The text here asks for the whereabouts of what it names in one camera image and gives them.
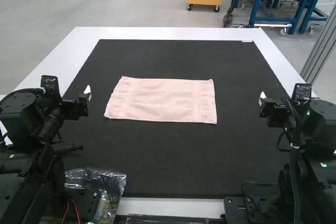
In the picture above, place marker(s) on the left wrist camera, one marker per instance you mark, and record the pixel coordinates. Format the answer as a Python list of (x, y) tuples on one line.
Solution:
[(49, 83)]

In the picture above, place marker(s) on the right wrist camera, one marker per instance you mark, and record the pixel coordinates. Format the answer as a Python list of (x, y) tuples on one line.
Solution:
[(302, 93)]

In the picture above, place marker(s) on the black mat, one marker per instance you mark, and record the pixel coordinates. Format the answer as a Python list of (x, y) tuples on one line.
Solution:
[(168, 150)]

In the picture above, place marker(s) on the silver foil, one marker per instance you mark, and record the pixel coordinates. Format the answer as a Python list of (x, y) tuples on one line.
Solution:
[(105, 182)]

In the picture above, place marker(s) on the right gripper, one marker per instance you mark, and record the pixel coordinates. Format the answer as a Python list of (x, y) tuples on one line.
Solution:
[(273, 113)]

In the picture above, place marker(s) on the grey aluminium post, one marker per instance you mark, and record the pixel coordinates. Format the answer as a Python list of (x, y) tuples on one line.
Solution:
[(321, 45)]

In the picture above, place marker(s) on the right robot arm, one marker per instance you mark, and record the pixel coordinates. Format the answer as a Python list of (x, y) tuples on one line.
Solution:
[(312, 140)]

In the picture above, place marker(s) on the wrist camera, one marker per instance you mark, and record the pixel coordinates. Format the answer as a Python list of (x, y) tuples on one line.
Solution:
[(302, 93), (49, 83)]

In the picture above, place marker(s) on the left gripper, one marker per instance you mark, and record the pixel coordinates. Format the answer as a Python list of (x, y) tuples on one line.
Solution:
[(74, 108)]

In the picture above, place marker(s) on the pale towel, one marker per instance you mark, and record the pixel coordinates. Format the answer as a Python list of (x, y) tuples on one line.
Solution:
[(162, 100)]

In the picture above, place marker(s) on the dark base panel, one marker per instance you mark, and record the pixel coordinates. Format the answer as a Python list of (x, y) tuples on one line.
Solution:
[(173, 219), (236, 209)]

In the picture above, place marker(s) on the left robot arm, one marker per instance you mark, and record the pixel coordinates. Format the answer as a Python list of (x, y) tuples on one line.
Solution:
[(29, 129)]

